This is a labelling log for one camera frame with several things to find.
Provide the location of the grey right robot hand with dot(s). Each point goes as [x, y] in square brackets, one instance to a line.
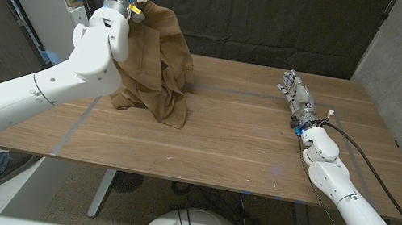
[299, 100]

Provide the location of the brown jacket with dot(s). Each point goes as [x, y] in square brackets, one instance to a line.
[159, 68]

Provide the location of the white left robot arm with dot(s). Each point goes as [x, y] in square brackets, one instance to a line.
[45, 90]

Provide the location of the black backdrop cloth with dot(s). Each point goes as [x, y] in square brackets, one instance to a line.
[262, 16]

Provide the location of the black round floor device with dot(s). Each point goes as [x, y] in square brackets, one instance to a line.
[127, 182]

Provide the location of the dark shoe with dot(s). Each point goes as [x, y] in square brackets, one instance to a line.
[18, 164]

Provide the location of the white low platform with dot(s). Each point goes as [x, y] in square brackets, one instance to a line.
[27, 198]

